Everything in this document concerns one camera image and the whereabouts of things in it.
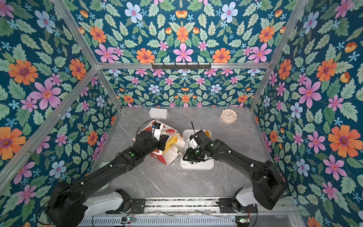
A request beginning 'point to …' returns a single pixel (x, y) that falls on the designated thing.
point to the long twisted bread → (172, 139)
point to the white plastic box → (158, 113)
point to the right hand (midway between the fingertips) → (184, 158)
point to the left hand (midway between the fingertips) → (169, 133)
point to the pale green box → (103, 163)
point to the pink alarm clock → (229, 116)
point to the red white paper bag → (173, 151)
